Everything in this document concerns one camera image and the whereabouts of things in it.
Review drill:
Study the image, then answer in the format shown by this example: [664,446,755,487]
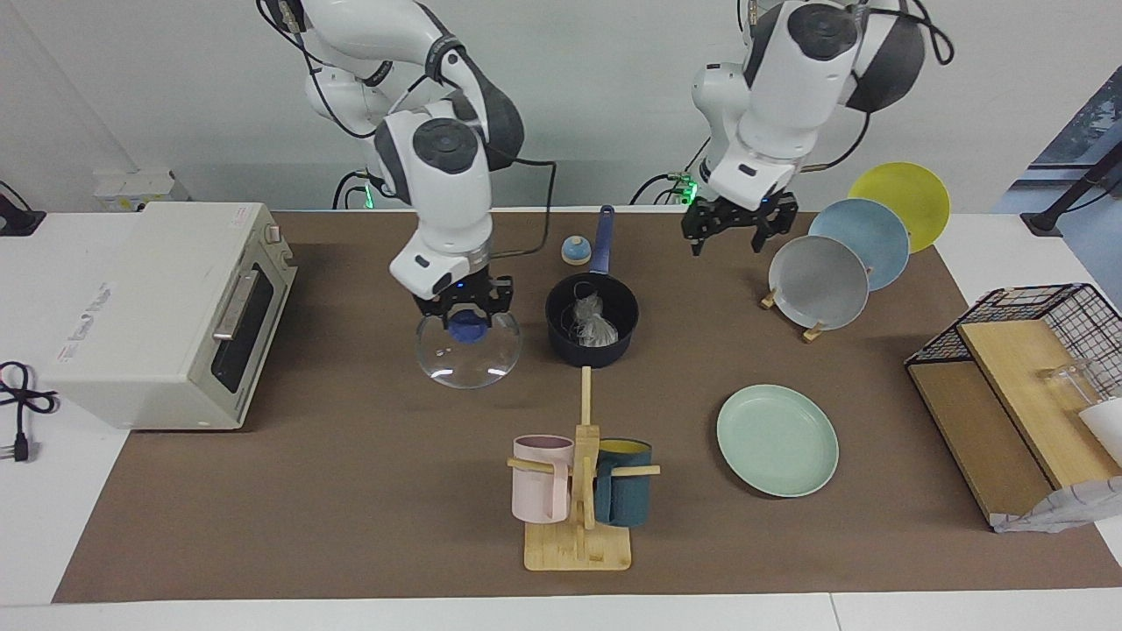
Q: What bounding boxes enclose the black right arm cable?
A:
[257,0,559,260]

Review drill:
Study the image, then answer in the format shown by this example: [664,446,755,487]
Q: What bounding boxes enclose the black stand leg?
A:
[1021,145,1122,236]

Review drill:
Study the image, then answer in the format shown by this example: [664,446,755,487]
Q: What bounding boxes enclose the mint green plate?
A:
[716,384,840,499]

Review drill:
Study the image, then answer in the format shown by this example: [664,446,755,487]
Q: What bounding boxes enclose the white cup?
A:
[1078,399,1122,465]

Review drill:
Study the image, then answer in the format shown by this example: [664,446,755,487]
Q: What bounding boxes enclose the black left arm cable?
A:
[796,0,955,174]

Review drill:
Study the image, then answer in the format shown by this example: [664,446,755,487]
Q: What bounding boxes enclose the wooden plate rack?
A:
[760,280,829,344]

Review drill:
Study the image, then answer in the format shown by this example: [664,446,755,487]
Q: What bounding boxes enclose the black right base cable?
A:
[331,169,373,211]

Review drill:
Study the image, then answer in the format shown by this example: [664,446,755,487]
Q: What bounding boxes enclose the clear glass cup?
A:
[1039,359,1102,413]

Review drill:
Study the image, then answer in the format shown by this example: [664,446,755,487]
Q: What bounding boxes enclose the grey plate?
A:
[769,235,870,331]

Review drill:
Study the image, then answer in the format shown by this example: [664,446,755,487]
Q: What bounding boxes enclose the glass lid blue knob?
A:
[415,307,523,390]

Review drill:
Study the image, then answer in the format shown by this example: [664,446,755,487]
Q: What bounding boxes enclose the clear plastic bag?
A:
[565,289,620,348]

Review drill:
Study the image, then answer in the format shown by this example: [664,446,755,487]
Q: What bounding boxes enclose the black left base cable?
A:
[631,131,713,208]

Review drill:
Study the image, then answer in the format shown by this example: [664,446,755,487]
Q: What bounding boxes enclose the yellow plate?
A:
[847,161,951,255]

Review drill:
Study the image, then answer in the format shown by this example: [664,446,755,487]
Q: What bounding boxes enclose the black base cable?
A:
[631,131,713,208]
[331,169,373,211]

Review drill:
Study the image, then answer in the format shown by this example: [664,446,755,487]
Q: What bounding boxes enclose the brown table mat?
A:
[53,210,1122,604]

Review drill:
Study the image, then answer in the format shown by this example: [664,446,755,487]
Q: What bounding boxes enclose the white patterned cloth bag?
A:
[991,478,1122,534]

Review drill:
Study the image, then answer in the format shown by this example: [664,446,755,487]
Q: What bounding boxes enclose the black power cord plug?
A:
[0,361,60,464]

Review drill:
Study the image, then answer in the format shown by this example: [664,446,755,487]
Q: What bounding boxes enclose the pink mug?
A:
[512,435,575,525]

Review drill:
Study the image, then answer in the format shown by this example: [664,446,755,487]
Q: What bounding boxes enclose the teal mug yellow inside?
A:
[593,438,653,528]

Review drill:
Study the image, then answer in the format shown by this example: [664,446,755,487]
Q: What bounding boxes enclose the light blue plate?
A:
[807,198,911,292]

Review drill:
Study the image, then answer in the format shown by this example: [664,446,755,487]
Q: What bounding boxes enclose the black desk clamp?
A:
[0,180,46,238]

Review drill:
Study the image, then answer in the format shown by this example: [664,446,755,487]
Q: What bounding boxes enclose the black wire basket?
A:
[905,283,1122,413]

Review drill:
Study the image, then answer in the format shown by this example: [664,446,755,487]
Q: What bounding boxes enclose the wooden mug tree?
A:
[507,366,661,572]

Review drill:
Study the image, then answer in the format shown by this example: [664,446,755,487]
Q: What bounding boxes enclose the cream toaster oven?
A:
[44,202,299,432]

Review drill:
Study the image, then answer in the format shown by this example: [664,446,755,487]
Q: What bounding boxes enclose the dark blue saucepan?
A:
[544,205,640,368]

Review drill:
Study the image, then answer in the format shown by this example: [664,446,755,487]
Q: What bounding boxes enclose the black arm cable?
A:
[796,0,955,174]
[257,0,559,260]

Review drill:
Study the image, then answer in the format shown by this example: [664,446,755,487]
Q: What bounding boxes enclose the wooden shelf unit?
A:
[907,320,1122,527]

